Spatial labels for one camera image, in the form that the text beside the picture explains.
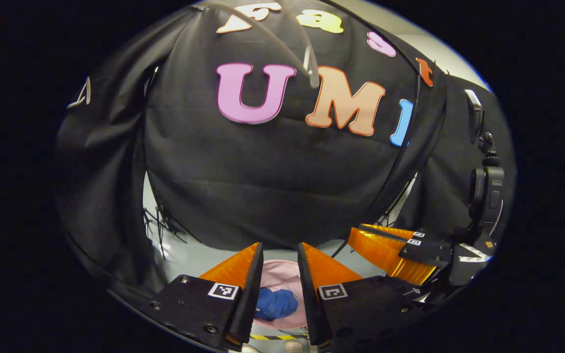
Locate white hanger with taped hook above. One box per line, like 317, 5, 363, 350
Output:
199, 0, 321, 90

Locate black tripod stand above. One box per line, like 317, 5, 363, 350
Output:
143, 206, 190, 260

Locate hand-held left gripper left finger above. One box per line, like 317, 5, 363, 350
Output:
150, 241, 264, 351

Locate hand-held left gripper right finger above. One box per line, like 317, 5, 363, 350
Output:
297, 242, 428, 346

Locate pink laundry hamper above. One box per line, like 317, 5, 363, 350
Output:
253, 260, 310, 330

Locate blue corduroy jacket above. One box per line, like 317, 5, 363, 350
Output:
256, 288, 299, 322

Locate empty white plastic hanger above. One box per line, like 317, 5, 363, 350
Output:
67, 76, 92, 109

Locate black clothes rack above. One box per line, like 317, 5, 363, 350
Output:
329, 0, 423, 258

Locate black backdrop cloth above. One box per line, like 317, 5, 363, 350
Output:
54, 0, 516, 300

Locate yellow black floor tape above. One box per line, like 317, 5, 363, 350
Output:
251, 333, 308, 341

